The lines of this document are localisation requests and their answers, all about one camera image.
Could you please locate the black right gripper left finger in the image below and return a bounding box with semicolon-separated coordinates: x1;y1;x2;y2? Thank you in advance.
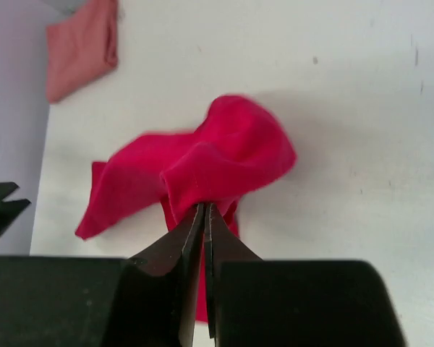
0;205;205;346

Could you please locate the folded salmon pink t shirt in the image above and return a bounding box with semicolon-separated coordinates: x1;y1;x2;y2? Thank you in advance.
46;0;119;104

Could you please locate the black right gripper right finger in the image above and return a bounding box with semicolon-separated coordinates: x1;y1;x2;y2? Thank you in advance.
204;205;406;346

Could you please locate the bright red t shirt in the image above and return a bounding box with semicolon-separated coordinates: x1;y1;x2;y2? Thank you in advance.
75;94;299;324

